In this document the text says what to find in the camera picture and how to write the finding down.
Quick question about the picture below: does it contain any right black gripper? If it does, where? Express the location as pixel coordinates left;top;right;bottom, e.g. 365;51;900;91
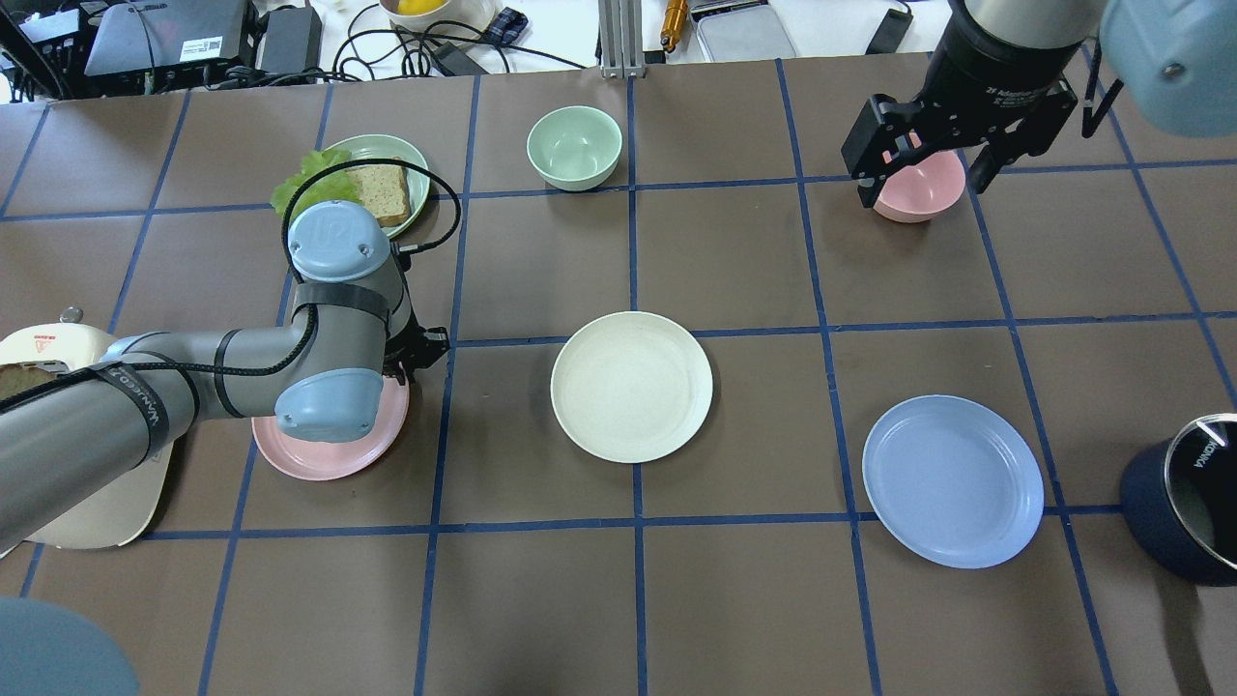
841;75;1079;208

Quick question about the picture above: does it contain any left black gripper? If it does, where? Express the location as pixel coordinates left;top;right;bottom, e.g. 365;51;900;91
385;328;450;384

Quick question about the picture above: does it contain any pink plate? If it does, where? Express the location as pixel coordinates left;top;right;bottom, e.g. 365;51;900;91
250;376;411;481

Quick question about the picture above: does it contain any blue plate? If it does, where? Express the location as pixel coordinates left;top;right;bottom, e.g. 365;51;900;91
861;393;1047;569

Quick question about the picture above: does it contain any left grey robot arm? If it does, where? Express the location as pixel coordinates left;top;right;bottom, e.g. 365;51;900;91
1;202;449;549

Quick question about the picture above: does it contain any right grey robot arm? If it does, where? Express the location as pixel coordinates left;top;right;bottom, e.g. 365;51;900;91
841;1;1236;208

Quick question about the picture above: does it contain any pink bowl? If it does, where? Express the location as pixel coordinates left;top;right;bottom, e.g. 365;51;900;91
875;150;967;223

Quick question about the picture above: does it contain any bread slice on plate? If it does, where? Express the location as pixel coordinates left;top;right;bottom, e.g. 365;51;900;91
344;164;414;226

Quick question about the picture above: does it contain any green lettuce leaf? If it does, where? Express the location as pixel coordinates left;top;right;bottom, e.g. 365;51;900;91
270;147;361;218

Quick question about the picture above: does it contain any green plate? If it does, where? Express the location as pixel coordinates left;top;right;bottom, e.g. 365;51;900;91
329;134;430;239

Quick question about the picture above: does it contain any cream plate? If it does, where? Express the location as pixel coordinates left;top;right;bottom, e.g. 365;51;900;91
550;312;714;464

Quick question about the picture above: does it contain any green bowl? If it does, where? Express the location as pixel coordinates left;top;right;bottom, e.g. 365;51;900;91
526;105;623;192

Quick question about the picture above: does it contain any black laptop power brick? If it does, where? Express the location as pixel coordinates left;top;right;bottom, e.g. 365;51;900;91
256;6;323;75

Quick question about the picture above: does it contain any bowl with toy fruit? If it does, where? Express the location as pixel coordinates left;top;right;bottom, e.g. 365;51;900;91
377;1;499;31

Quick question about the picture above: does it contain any cream toaster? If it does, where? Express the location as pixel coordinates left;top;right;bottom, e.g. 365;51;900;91
1;305;174;550

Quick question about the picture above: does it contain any toast in toaster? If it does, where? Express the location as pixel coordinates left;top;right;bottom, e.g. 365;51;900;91
1;362;71;413

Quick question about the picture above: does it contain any dark blue pot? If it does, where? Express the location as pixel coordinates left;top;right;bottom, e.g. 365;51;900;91
1119;413;1236;587

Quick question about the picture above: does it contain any black computer box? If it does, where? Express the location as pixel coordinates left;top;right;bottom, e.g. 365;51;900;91
84;1;257;79

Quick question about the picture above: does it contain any aluminium frame post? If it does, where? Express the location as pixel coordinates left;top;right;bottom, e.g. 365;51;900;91
599;0;646;79

